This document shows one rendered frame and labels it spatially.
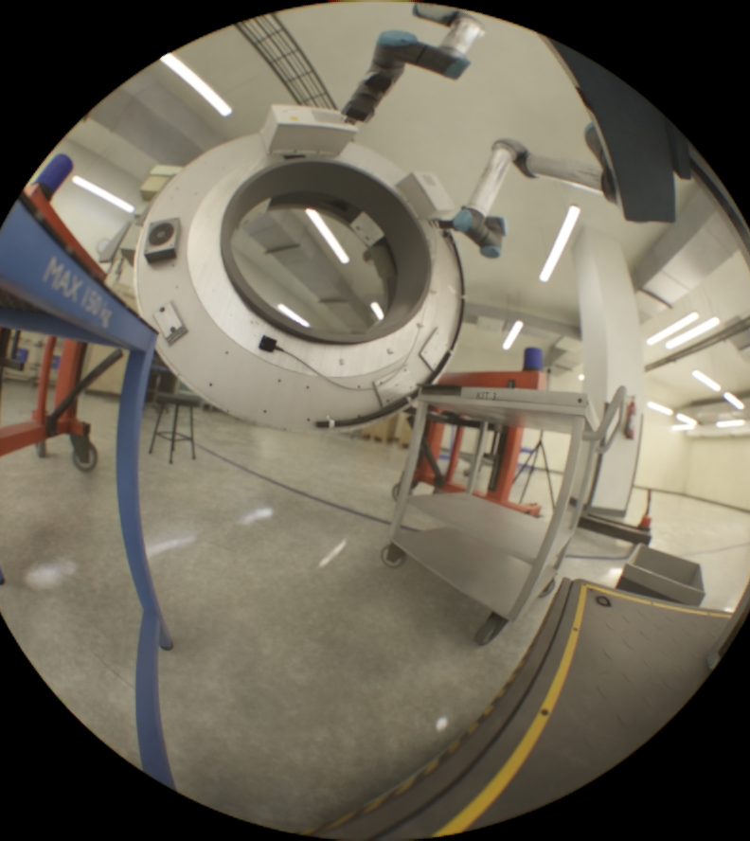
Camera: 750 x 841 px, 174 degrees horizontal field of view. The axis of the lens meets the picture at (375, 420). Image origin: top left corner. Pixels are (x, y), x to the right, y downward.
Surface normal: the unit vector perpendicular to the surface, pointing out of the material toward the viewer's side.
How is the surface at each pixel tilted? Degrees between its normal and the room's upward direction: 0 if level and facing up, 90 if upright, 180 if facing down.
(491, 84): 180
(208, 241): 90
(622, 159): 180
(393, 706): 0
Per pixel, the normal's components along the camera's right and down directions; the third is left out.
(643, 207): -0.20, 0.98
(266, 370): 0.54, 0.11
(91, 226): 0.94, 0.19
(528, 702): 0.20, -0.98
